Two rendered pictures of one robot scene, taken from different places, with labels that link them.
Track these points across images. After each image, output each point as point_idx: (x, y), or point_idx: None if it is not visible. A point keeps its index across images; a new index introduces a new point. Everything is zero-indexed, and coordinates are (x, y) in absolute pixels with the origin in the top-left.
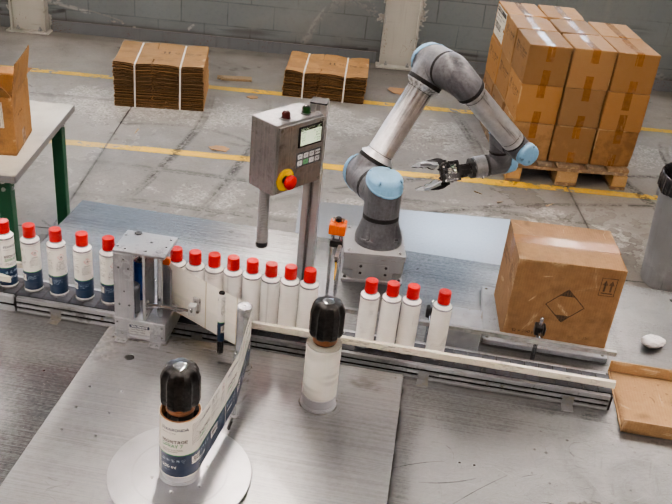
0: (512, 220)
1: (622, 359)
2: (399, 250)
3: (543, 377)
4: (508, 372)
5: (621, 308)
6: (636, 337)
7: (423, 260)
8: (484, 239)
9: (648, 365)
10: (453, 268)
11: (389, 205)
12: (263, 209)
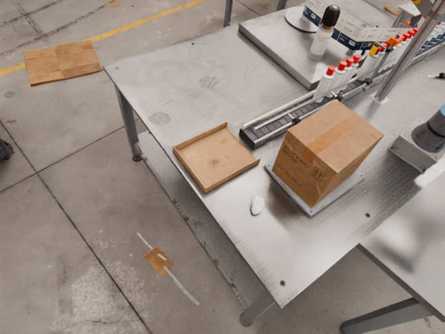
0: (381, 133)
1: (260, 179)
2: (409, 138)
3: (273, 118)
4: (286, 111)
5: (298, 234)
6: (269, 207)
7: (412, 181)
8: (430, 243)
9: (246, 185)
10: (396, 188)
11: (437, 112)
12: None
